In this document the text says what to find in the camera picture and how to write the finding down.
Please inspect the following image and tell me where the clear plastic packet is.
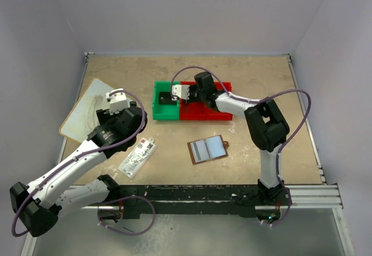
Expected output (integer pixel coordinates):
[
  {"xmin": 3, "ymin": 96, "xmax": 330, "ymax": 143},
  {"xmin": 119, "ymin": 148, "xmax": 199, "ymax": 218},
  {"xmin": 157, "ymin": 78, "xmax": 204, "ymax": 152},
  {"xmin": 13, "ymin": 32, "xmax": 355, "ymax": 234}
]
[{"xmin": 118, "ymin": 137, "xmax": 157, "ymax": 179}]

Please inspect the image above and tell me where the purple cable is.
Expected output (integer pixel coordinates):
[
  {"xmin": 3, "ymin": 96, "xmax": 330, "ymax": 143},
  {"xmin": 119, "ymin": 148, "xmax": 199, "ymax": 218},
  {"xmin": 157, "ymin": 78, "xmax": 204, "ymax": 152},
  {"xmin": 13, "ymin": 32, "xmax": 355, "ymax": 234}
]
[
  {"xmin": 10, "ymin": 88, "xmax": 156, "ymax": 236},
  {"xmin": 170, "ymin": 66, "xmax": 312, "ymax": 227}
]

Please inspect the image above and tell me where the brown leather card holder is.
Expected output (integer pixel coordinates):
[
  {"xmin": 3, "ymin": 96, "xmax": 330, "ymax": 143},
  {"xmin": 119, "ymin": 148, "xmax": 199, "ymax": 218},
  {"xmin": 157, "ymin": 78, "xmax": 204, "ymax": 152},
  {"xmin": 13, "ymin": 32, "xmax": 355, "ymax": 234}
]
[{"xmin": 187, "ymin": 135, "xmax": 229, "ymax": 165}]

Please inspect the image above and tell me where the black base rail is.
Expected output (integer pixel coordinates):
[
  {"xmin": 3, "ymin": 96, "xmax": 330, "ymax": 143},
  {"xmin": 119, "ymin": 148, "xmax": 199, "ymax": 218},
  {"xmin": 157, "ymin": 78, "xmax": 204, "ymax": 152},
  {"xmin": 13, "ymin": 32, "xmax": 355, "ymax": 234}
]
[{"xmin": 85, "ymin": 183, "xmax": 294, "ymax": 221}]

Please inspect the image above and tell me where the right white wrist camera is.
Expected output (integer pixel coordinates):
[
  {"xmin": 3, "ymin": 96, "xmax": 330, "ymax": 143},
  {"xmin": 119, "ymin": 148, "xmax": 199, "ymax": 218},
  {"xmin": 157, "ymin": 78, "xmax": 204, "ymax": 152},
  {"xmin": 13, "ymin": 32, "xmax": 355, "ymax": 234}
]
[{"xmin": 170, "ymin": 84, "xmax": 190, "ymax": 101}]

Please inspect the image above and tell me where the white board yellow rim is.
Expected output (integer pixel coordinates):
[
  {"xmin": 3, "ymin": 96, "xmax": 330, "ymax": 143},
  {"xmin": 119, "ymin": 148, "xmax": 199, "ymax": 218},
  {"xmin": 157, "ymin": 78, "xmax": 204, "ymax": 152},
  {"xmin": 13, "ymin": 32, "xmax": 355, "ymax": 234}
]
[{"xmin": 59, "ymin": 78, "xmax": 113, "ymax": 143}]

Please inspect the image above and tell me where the aluminium frame rail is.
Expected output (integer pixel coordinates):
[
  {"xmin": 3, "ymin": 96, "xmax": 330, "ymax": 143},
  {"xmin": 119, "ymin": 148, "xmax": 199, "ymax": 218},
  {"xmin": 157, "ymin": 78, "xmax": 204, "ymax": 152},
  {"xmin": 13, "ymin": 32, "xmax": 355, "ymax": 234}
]
[{"xmin": 92, "ymin": 185, "xmax": 342, "ymax": 209}]

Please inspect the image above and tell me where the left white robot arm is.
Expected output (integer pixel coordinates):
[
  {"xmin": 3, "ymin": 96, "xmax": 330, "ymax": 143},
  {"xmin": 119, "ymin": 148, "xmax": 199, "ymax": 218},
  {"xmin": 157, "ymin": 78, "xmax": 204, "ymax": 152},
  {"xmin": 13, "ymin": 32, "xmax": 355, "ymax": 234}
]
[{"xmin": 9, "ymin": 101, "xmax": 147, "ymax": 237}]

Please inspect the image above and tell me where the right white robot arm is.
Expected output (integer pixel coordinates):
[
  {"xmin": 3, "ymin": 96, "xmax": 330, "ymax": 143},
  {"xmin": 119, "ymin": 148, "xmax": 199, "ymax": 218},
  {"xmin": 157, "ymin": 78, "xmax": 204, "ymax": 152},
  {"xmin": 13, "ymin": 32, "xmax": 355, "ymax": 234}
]
[{"xmin": 182, "ymin": 72, "xmax": 289, "ymax": 199}]

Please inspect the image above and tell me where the red middle plastic bin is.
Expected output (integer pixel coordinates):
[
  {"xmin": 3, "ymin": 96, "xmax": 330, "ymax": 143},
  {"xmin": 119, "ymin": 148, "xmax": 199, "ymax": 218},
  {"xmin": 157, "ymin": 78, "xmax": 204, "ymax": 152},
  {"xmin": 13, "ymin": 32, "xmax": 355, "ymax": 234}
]
[{"xmin": 180, "ymin": 81, "xmax": 206, "ymax": 121}]

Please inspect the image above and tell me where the red plastic bin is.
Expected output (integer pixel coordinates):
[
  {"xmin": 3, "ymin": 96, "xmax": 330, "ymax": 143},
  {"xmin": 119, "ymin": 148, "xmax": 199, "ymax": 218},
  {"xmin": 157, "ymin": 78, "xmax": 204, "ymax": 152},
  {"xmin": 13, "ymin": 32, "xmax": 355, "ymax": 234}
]
[
  {"xmin": 203, "ymin": 81, "xmax": 233, "ymax": 121},
  {"xmin": 180, "ymin": 81, "xmax": 206, "ymax": 121}
]

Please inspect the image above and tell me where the red right plastic bin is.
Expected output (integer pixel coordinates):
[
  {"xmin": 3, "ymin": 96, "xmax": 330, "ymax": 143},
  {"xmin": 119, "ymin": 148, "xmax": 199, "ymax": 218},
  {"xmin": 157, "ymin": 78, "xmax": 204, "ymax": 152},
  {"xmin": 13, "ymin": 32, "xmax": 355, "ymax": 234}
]
[{"xmin": 203, "ymin": 81, "xmax": 233, "ymax": 121}]

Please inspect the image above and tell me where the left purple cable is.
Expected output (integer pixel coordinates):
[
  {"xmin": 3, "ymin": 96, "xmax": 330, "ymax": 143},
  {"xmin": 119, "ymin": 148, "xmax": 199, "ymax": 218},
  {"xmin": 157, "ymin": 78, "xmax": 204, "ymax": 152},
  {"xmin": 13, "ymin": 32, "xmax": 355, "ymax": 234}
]
[{"xmin": 10, "ymin": 88, "xmax": 156, "ymax": 236}]

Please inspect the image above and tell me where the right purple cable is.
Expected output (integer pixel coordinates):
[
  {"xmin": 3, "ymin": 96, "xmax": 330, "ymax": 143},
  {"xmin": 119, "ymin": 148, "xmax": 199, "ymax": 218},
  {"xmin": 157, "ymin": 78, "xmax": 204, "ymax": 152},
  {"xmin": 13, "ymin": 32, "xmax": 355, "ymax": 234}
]
[{"xmin": 170, "ymin": 66, "xmax": 312, "ymax": 227}]

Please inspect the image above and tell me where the grey chip card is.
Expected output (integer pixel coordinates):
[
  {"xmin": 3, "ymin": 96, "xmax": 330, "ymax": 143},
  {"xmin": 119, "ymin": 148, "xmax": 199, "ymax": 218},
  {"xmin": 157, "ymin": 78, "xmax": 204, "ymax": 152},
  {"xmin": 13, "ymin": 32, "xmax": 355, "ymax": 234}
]
[{"xmin": 158, "ymin": 92, "xmax": 177, "ymax": 105}]

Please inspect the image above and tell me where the green plastic bin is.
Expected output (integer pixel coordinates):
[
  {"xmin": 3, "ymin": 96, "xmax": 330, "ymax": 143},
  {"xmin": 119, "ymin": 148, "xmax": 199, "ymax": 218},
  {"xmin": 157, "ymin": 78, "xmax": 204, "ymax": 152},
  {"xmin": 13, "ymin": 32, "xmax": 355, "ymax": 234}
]
[{"xmin": 152, "ymin": 81, "xmax": 180, "ymax": 121}]

